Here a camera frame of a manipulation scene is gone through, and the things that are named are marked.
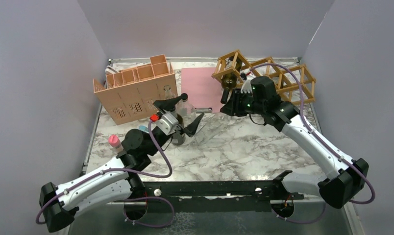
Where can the large clear glass jar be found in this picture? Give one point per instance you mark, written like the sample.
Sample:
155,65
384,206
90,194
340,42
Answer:
186,110

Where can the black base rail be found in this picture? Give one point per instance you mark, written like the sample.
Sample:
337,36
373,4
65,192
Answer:
211,196

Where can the peach plastic organizer basket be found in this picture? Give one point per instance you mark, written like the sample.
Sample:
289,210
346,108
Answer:
130,94

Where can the dark bottle silver neck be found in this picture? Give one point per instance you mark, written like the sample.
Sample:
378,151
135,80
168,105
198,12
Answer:
178,137

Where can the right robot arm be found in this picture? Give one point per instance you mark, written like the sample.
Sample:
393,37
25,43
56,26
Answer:
343,176

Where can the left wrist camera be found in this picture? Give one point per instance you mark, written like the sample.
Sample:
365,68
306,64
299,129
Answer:
165,122

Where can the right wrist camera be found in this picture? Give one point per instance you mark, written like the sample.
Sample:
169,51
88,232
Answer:
246,87

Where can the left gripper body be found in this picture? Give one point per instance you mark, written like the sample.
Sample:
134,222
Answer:
179,129

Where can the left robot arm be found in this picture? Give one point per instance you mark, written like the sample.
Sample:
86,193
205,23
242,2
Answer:
140,153

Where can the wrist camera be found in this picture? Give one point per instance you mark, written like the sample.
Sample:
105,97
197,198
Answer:
246,87
165,122

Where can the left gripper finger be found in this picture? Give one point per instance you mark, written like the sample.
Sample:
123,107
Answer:
191,129
168,105

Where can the white item behind basket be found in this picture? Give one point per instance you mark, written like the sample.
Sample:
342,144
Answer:
110,70

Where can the pink capped small bottle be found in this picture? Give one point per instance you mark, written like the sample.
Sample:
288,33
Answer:
115,142

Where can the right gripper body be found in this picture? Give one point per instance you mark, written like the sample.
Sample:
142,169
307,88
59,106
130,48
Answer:
243,104

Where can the dark bottle black cap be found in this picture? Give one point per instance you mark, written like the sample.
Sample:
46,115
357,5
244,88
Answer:
228,83

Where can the pink clipboard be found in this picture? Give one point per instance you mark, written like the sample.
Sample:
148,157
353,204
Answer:
203,91

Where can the light blue toy package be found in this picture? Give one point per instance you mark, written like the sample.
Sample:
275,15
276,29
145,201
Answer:
143,128

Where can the clear glass bottle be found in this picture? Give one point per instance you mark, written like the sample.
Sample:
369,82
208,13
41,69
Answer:
170,92

